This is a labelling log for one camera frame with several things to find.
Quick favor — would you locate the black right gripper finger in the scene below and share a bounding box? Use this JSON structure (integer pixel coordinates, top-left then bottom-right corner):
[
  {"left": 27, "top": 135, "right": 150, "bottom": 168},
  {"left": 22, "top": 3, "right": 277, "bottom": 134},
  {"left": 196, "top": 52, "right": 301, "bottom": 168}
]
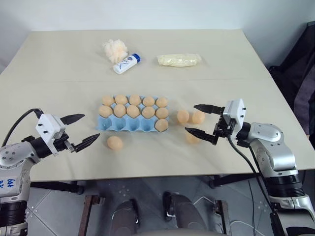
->
[
  {"left": 185, "top": 127, "right": 216, "bottom": 145},
  {"left": 193, "top": 104, "right": 225, "bottom": 115}
]

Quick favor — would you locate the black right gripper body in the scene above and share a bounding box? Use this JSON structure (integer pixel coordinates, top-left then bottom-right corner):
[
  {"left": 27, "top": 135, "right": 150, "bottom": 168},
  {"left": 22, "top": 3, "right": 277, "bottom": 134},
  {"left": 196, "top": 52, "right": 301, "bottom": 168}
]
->
[{"left": 212, "top": 113, "right": 238, "bottom": 146}]

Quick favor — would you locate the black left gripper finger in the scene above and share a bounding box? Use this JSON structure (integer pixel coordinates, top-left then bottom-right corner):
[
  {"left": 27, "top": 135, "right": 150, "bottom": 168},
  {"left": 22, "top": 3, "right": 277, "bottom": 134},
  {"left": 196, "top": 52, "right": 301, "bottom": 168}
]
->
[
  {"left": 60, "top": 114, "right": 86, "bottom": 126},
  {"left": 73, "top": 133, "right": 100, "bottom": 153}
]

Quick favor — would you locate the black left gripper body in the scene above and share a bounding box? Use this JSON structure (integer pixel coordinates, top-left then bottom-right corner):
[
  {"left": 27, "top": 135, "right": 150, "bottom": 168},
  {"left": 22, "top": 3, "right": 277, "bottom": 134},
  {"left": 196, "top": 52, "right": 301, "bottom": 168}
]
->
[{"left": 54, "top": 133, "right": 77, "bottom": 154}]

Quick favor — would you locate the blue egg tray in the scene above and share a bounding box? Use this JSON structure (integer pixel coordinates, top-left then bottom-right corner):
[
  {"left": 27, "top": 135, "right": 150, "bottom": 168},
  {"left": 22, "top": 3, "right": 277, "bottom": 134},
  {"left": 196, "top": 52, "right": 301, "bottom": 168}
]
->
[{"left": 95, "top": 97, "right": 170, "bottom": 134}]

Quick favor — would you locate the black table leg base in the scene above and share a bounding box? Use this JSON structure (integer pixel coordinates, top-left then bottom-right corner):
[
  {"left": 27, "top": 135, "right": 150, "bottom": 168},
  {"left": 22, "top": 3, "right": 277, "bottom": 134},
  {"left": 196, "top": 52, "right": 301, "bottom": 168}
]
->
[
  {"left": 208, "top": 172, "right": 260, "bottom": 189},
  {"left": 30, "top": 180, "right": 86, "bottom": 196}
]

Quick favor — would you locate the clear bag of yellowish material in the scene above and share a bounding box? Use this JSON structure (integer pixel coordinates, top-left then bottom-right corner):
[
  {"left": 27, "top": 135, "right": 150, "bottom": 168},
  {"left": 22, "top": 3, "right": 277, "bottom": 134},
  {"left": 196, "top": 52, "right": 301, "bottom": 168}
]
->
[{"left": 156, "top": 52, "right": 203, "bottom": 67}]

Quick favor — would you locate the rusty brown stand bar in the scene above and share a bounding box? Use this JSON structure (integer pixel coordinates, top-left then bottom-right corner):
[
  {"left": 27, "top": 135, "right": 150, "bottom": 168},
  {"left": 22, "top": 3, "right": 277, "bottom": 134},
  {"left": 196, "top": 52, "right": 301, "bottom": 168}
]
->
[
  {"left": 78, "top": 194, "right": 106, "bottom": 236},
  {"left": 213, "top": 199, "right": 232, "bottom": 236}
]

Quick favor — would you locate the white bottle with blue cap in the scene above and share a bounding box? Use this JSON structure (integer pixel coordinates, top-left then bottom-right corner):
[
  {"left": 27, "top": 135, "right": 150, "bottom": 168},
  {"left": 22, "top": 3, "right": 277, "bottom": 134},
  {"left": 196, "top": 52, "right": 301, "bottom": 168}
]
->
[{"left": 113, "top": 53, "right": 142, "bottom": 74}]

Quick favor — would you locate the dark rounded robot foot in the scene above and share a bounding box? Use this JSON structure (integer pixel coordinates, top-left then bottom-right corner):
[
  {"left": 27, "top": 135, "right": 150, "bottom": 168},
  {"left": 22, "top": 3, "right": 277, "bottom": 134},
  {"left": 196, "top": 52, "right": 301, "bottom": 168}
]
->
[
  {"left": 162, "top": 191, "right": 205, "bottom": 233},
  {"left": 111, "top": 198, "right": 140, "bottom": 236}
]

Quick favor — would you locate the fluffy white bath pouf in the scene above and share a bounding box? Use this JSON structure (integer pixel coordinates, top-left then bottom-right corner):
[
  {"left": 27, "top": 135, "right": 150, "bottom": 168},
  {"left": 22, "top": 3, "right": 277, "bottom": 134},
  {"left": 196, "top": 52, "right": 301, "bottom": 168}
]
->
[{"left": 101, "top": 39, "right": 130, "bottom": 61}]

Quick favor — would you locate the dark chair with cloth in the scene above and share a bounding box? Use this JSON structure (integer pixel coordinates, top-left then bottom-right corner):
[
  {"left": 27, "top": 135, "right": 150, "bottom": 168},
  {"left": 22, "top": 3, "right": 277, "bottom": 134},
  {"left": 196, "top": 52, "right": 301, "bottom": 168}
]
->
[{"left": 269, "top": 21, "right": 315, "bottom": 135}]

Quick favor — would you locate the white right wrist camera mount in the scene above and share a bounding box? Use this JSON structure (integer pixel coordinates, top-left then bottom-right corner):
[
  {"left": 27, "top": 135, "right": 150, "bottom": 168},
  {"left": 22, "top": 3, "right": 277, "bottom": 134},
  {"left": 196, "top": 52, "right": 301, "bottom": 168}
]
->
[{"left": 222, "top": 98, "right": 248, "bottom": 130}]

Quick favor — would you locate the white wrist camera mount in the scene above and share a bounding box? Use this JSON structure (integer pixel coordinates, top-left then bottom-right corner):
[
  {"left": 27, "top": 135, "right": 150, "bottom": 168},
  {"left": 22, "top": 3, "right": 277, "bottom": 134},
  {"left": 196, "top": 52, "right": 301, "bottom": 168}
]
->
[
  {"left": 35, "top": 113, "right": 69, "bottom": 156},
  {"left": 222, "top": 98, "right": 248, "bottom": 130}
]

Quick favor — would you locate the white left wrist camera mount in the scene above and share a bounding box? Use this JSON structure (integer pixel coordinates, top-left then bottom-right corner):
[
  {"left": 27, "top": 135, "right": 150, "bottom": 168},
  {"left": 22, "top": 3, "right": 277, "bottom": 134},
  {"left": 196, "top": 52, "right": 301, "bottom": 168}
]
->
[{"left": 35, "top": 113, "right": 69, "bottom": 156}]

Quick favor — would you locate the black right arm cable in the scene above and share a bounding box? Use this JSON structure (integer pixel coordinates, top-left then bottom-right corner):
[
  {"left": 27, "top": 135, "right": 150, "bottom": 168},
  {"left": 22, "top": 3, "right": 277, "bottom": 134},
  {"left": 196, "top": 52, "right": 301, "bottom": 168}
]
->
[{"left": 227, "top": 134, "right": 280, "bottom": 217}]

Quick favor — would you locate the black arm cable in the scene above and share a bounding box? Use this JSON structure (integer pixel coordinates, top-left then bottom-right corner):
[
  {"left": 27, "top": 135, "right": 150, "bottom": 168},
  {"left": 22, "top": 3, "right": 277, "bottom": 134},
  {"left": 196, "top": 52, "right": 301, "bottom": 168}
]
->
[
  {"left": 0, "top": 107, "right": 43, "bottom": 148},
  {"left": 227, "top": 134, "right": 280, "bottom": 217}
]

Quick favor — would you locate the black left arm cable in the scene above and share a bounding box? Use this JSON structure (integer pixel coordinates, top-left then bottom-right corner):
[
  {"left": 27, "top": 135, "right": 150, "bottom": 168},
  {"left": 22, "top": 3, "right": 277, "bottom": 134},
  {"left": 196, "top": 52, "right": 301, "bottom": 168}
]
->
[{"left": 0, "top": 107, "right": 43, "bottom": 148}]

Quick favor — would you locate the white floor cable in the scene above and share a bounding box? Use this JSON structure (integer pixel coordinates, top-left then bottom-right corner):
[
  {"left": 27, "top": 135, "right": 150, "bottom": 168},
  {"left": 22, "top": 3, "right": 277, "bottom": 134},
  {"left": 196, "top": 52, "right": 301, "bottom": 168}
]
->
[{"left": 193, "top": 195, "right": 265, "bottom": 233}]

